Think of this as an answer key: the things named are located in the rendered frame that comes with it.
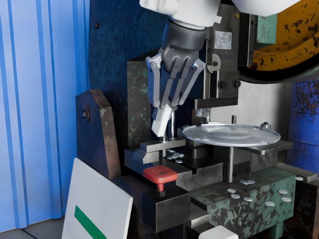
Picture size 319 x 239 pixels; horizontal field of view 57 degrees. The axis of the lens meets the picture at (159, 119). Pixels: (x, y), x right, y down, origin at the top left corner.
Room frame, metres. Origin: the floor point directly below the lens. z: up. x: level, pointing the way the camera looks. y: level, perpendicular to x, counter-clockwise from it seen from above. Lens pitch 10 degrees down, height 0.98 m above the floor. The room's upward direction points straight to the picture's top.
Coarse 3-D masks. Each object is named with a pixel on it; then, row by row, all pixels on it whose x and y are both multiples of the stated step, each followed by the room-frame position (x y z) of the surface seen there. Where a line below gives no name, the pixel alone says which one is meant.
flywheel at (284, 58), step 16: (304, 0) 1.10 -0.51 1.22; (288, 16) 1.15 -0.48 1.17; (304, 16) 1.09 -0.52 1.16; (288, 32) 1.14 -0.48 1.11; (304, 32) 1.09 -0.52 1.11; (272, 48) 1.19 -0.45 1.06; (288, 48) 1.14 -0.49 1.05; (304, 48) 1.05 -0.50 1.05; (256, 64) 1.21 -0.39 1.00; (272, 64) 1.15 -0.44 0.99; (288, 64) 1.10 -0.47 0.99; (304, 64) 1.09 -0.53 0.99
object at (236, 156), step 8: (272, 144) 0.77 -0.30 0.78; (280, 144) 0.77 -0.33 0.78; (288, 144) 0.77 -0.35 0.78; (216, 152) 0.86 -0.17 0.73; (224, 152) 0.83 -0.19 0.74; (232, 152) 0.82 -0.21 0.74; (240, 152) 0.84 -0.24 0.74; (248, 152) 0.86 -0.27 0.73; (256, 152) 0.72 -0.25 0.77; (264, 152) 0.71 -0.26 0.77; (272, 152) 0.73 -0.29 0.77; (224, 160) 0.83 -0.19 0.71; (232, 160) 0.82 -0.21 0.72; (240, 160) 0.84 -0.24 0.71; (248, 160) 0.86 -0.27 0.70; (224, 168) 0.84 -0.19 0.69; (232, 168) 0.82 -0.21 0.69; (240, 168) 0.84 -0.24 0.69; (248, 168) 0.85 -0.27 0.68; (224, 176) 0.83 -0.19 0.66; (232, 176) 0.82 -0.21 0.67; (240, 176) 0.84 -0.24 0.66; (248, 176) 0.86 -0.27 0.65
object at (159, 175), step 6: (150, 168) 0.63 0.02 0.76; (156, 168) 0.63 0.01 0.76; (162, 168) 0.63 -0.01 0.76; (168, 168) 0.63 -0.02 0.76; (144, 174) 0.61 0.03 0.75; (150, 174) 0.60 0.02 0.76; (156, 174) 0.59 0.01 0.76; (162, 174) 0.60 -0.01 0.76; (168, 174) 0.60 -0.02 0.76; (174, 174) 0.60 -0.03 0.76; (150, 180) 0.59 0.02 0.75; (156, 180) 0.58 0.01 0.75; (162, 180) 0.58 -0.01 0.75; (168, 180) 0.58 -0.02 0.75; (174, 180) 0.60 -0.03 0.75; (156, 186) 0.61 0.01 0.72; (162, 186) 0.61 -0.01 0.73
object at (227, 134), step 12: (192, 132) 0.90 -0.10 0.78; (204, 132) 0.90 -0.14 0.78; (216, 132) 0.88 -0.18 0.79; (228, 132) 0.88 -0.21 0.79; (240, 132) 0.88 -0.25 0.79; (252, 132) 0.90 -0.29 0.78; (264, 132) 0.90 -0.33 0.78; (276, 132) 0.88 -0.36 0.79; (216, 144) 0.75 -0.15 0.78; (228, 144) 0.74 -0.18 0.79; (240, 144) 0.74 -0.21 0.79; (252, 144) 0.74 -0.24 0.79; (264, 144) 0.75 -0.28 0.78
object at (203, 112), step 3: (207, 108) 0.97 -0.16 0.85; (210, 108) 0.98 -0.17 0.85; (198, 111) 0.97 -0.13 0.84; (201, 111) 0.96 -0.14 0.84; (204, 111) 0.96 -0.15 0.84; (207, 111) 0.97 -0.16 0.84; (210, 111) 0.99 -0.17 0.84; (198, 114) 0.97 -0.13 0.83; (201, 114) 0.96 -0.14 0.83; (204, 114) 0.96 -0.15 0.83; (207, 114) 0.97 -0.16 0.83; (210, 114) 0.99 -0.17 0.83
